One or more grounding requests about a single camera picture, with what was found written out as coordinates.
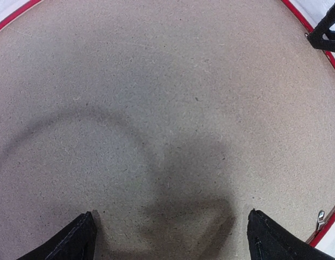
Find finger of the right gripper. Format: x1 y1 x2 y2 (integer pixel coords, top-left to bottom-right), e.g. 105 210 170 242
308 3 335 53

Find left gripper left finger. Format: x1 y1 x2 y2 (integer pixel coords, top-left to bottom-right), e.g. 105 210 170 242
20 211 97 260

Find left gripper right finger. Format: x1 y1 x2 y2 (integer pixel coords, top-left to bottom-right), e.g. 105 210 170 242
247 209 334 260

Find red wooden picture frame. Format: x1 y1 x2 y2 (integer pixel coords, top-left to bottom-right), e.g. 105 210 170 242
0 0 335 248

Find brown backing board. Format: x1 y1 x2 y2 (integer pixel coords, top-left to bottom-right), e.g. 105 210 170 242
0 1 335 259

